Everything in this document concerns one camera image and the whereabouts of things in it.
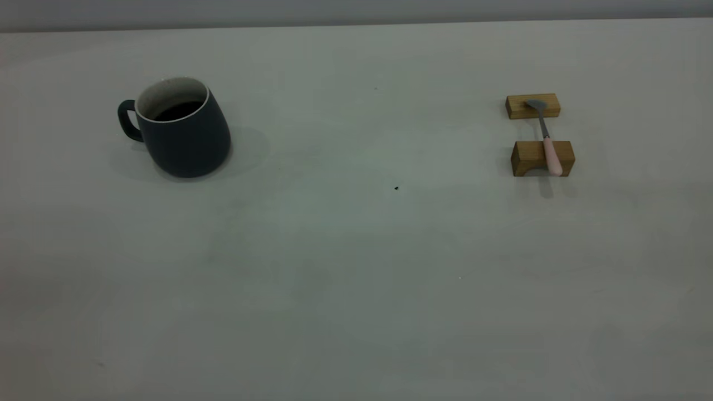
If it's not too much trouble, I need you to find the flat wooden block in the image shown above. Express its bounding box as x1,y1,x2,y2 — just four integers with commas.
506,93,561,120

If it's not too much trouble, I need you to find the dark coffee liquid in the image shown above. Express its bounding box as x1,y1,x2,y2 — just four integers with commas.
154,101,204,122

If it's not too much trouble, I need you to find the dark grey ceramic mug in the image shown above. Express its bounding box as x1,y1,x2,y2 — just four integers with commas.
118,77,232,179

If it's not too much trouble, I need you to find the arched wooden block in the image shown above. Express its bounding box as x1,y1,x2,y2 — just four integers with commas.
511,140,575,177

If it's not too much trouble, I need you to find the pink handled metal spoon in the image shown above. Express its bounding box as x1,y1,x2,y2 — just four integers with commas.
524,99,564,177

